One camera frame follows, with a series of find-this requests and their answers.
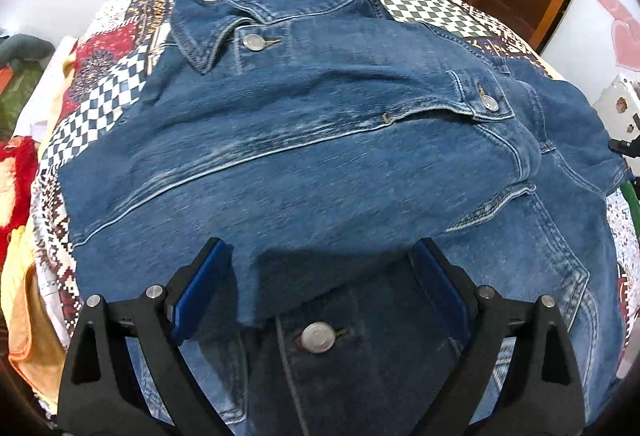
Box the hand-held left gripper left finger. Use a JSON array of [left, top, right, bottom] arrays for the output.
[[57, 237, 236, 436]]

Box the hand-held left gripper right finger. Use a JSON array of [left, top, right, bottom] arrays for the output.
[[410, 237, 586, 436]]

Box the blue denim jacket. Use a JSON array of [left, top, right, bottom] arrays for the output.
[[59, 0, 630, 436]]

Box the green cloth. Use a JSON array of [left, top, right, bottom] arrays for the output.
[[621, 180, 640, 239]]

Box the yellow cloth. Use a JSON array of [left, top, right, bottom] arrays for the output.
[[0, 223, 68, 409]]

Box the red plush toy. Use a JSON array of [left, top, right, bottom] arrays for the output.
[[0, 138, 41, 251]]

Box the patchwork patterned blanket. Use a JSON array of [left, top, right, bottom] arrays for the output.
[[27, 0, 640, 436]]

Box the white cloth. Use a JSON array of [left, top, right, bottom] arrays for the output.
[[12, 36, 76, 139]]

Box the green patterned box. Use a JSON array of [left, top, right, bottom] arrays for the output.
[[0, 63, 48, 141]]

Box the grey-green cushion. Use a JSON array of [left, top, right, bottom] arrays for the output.
[[0, 33, 56, 66]]

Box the pink wall decoration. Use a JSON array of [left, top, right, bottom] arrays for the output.
[[582, 0, 640, 67]]

